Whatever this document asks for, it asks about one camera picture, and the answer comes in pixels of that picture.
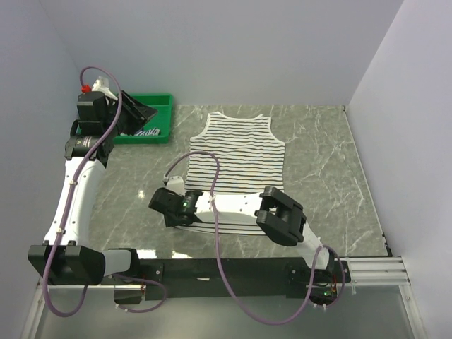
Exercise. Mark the navy white striped tank top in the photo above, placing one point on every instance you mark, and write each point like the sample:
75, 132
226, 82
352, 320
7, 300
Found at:
150, 132

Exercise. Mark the aluminium rail frame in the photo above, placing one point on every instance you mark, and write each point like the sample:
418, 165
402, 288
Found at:
212, 317

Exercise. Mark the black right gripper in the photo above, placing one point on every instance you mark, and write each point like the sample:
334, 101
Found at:
169, 221

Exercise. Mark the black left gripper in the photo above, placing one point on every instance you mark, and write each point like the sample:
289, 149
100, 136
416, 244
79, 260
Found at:
138, 113

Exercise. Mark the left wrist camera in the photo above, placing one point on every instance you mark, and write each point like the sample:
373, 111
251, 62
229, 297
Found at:
100, 85

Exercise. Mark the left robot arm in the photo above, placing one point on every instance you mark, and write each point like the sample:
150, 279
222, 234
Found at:
65, 256

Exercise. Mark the green plastic bin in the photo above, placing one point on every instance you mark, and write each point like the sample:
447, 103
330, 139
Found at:
163, 102

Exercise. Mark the black base beam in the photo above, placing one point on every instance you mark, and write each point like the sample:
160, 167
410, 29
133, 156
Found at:
200, 277

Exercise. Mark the black white striped tank top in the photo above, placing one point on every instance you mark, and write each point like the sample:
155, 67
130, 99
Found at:
250, 157

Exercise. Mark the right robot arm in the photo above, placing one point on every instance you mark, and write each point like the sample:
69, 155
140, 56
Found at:
271, 213

